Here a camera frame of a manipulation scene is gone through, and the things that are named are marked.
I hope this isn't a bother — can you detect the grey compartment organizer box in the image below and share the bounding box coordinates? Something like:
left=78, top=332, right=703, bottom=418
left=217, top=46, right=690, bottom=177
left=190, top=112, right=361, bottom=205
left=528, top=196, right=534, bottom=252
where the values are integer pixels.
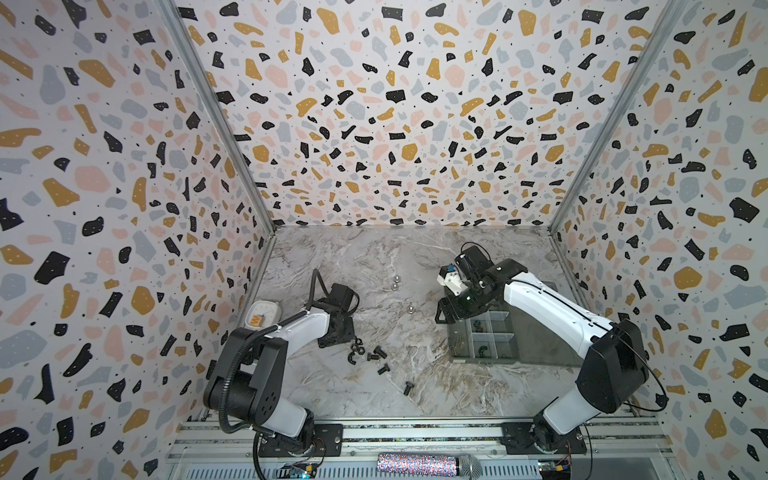
left=447, top=301, right=582, bottom=367

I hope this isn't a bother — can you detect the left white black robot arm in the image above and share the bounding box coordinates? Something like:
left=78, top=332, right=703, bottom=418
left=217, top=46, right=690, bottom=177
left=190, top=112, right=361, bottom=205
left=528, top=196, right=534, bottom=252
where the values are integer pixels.
left=203, top=283, right=360, bottom=450

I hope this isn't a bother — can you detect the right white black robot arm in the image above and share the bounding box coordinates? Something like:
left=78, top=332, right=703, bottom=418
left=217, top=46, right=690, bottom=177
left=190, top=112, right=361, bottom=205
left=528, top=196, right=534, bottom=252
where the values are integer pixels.
left=435, top=244, right=651, bottom=453

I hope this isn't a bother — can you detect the white square container orange label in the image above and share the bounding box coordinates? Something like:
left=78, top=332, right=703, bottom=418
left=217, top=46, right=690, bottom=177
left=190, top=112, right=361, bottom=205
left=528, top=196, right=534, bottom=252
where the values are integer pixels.
left=243, top=300, right=282, bottom=330

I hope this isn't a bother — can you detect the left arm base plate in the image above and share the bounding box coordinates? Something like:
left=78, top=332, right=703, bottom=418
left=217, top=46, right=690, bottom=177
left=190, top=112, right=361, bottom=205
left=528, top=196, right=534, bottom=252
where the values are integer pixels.
left=258, top=423, right=344, bottom=459

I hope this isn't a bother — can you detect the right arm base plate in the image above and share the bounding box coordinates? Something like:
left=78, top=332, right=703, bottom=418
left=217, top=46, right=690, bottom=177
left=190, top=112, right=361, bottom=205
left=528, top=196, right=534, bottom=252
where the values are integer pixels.
left=500, top=421, right=588, bottom=455

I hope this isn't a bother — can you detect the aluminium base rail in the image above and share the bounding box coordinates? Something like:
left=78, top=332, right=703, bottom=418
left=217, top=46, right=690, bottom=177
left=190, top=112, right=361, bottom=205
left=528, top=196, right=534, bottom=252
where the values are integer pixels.
left=160, top=416, right=684, bottom=479

